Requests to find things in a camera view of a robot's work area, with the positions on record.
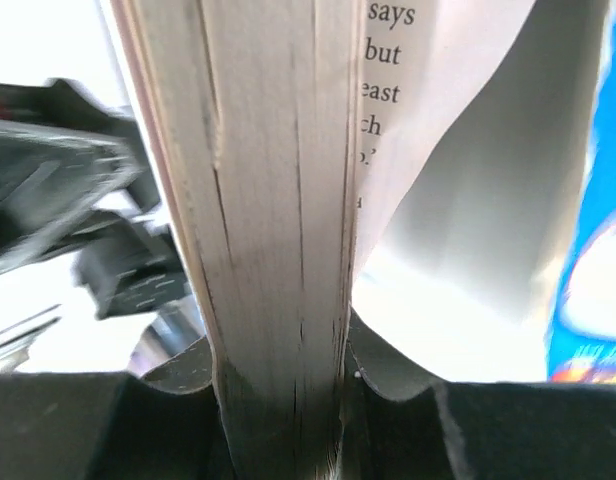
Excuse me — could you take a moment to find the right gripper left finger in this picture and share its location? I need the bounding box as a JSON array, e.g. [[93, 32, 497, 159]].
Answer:
[[0, 339, 235, 479]]

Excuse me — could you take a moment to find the light blue comic book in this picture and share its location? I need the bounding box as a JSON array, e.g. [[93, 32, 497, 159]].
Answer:
[[546, 2, 616, 384]]

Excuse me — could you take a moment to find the dark tale of cities book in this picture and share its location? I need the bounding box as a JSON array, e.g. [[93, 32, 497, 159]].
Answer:
[[110, 1, 616, 479]]

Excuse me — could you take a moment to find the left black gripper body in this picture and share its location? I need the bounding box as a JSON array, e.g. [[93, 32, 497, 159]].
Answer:
[[0, 79, 188, 319]]

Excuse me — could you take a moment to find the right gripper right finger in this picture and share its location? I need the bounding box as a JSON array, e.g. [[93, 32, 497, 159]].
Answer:
[[340, 315, 616, 479]]

